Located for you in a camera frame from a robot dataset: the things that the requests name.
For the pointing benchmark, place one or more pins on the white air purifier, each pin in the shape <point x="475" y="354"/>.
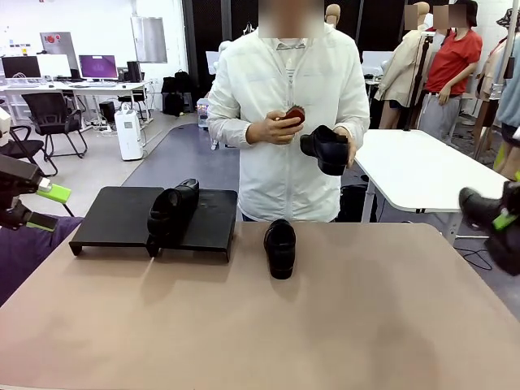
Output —
<point x="129" y="138"/>

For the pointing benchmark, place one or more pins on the white-sleeved right forearm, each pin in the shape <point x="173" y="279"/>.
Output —
<point x="227" y="132"/>

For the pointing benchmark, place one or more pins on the red shoe brush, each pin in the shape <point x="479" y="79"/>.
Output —
<point x="293" y="115"/>

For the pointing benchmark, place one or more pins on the person in red shirt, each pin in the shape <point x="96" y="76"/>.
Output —
<point x="451" y="61"/>

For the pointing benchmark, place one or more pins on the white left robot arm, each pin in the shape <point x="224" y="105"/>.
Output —
<point x="4" y="126"/>

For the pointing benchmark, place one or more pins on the black metal shoe stand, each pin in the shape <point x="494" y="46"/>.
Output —
<point x="211" y="219"/>
<point x="113" y="215"/>

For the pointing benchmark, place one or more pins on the white screen monitor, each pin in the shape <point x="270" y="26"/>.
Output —
<point x="55" y="65"/>

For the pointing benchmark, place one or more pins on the person's left hand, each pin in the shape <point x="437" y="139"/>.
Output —
<point x="352" y="148"/>

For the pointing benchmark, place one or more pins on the black computer tower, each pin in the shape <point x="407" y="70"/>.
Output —
<point x="134" y="71"/>

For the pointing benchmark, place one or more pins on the person in white jacket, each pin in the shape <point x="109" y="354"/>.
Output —
<point x="264" y="183"/>

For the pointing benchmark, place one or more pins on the black mesh office chair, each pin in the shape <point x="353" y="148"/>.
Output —
<point x="48" y="107"/>
<point x="28" y="146"/>

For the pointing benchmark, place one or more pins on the beige hanging garment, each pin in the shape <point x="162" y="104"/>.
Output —
<point x="489" y="69"/>

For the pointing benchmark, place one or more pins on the purple screen monitor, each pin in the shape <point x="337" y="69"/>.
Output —
<point x="97" y="67"/>

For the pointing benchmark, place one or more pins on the white work table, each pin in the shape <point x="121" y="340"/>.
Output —
<point x="414" y="170"/>

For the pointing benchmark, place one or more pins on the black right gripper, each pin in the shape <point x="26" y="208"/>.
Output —
<point x="512" y="197"/>

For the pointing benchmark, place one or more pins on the black screen monitor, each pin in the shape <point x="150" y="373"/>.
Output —
<point x="20" y="67"/>

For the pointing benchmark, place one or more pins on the black bags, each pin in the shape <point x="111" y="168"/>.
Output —
<point x="176" y="93"/>

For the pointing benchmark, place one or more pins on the mannequin in beige coat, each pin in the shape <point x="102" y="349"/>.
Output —
<point x="400" y="73"/>

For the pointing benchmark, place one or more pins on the black hat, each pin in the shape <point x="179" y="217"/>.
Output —
<point x="510" y="18"/>

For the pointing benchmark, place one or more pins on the long white desk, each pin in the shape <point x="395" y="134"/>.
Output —
<point x="134" y="85"/>

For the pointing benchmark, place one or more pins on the black bin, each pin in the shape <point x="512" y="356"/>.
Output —
<point x="352" y="203"/>

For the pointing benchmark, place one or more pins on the computer case with coloured lights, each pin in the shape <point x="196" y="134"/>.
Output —
<point x="203" y="113"/>

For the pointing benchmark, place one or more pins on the grey board with red logo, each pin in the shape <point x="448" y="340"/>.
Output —
<point x="61" y="42"/>

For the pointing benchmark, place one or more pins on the silver wall panel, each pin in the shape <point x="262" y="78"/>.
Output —
<point x="149" y="40"/>

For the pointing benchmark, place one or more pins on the person's right hand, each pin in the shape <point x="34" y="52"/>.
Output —
<point x="268" y="132"/>

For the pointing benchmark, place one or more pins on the white-sleeved left forearm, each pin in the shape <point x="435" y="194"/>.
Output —
<point x="359" y="124"/>

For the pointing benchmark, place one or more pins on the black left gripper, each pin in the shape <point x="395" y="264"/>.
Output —
<point x="16" y="174"/>

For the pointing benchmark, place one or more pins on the bare mannequin head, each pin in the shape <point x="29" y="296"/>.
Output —
<point x="333" y="14"/>

